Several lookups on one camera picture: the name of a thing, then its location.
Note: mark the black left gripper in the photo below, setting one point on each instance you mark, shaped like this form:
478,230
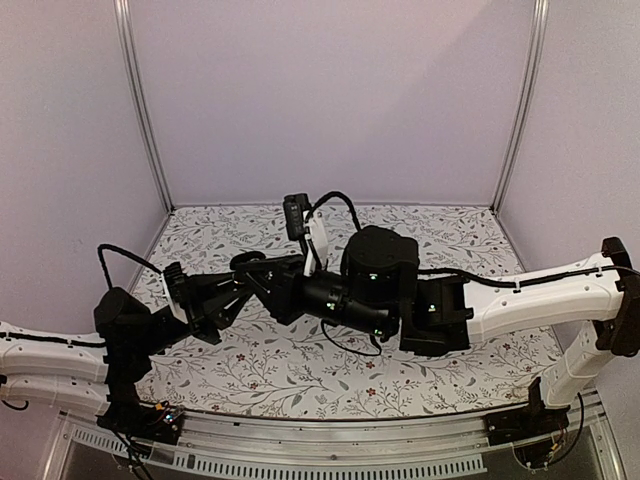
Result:
203,305

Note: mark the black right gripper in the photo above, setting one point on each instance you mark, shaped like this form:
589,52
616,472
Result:
281,298

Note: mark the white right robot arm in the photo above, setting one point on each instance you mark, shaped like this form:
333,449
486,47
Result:
381,290

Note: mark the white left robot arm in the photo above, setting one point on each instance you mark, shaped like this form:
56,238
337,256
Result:
98,372

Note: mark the floral patterned table mat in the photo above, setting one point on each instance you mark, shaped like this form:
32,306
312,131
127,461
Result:
261,368

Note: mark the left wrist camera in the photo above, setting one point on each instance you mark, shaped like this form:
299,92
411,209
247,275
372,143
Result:
172,277

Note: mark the front aluminium rail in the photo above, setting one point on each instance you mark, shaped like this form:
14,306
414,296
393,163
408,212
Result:
456,446

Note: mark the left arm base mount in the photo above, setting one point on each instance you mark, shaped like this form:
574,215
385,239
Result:
126,415

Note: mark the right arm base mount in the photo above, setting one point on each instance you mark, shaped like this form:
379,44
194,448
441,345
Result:
533,419

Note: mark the left aluminium frame post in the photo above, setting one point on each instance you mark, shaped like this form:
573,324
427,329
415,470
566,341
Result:
133,72

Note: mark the aluminium frame post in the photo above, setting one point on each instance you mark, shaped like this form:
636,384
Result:
527,90
133,72

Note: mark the right aluminium frame post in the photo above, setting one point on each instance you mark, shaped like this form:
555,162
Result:
527,90

